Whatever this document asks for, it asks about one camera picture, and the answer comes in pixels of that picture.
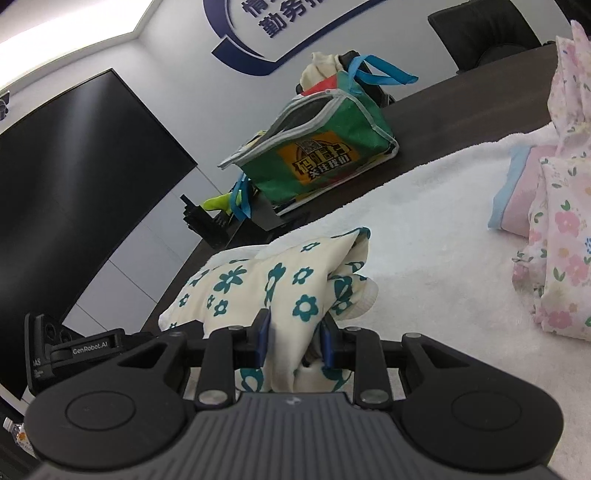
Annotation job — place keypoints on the white fluffy towel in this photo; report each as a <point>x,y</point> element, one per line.
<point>443,271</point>

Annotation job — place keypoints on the black walkie-talkie radio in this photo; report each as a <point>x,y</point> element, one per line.
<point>211,229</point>

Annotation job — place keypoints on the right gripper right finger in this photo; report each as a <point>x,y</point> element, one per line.
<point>360,351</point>

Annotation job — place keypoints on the cream garment inside bag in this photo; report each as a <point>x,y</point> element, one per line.
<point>323,66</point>

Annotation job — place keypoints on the black office chair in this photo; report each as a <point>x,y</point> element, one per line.
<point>476,33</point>

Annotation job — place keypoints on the pink floral folded garment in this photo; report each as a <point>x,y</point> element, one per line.
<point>546,199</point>

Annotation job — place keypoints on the cream garment green flowers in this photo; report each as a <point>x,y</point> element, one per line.
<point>299,286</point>

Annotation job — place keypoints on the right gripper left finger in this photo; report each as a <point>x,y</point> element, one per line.
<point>226,350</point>

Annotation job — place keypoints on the green zippered storage bag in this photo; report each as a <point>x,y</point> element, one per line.
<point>323,137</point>

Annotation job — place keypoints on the yellow-green object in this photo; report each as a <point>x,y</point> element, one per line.
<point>218,203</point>

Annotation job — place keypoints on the large black wall screen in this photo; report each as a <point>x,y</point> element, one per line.
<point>78,174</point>

